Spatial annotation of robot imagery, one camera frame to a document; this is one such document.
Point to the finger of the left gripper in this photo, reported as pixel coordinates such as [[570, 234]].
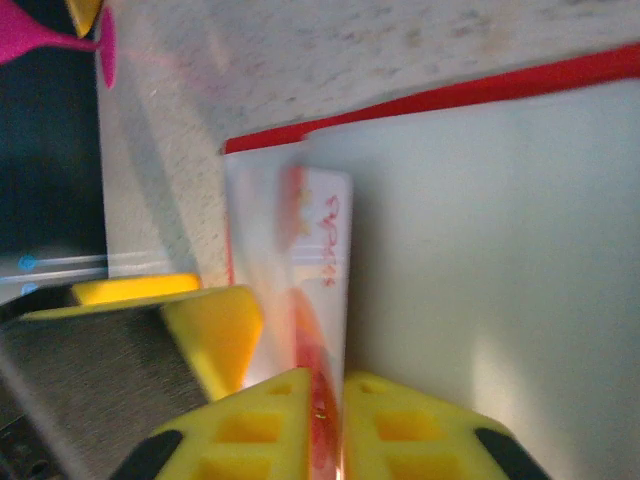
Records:
[[125, 360], [135, 290]]

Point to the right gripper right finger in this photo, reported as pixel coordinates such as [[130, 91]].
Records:
[[410, 435]]

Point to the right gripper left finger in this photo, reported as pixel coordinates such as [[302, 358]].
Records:
[[250, 430]]

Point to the red card holder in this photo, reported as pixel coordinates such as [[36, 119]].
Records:
[[475, 250]]

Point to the pink plastic goblet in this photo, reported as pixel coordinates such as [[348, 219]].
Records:
[[25, 35]]

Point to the yellow snack packet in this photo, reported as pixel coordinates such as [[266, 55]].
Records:
[[85, 12]]

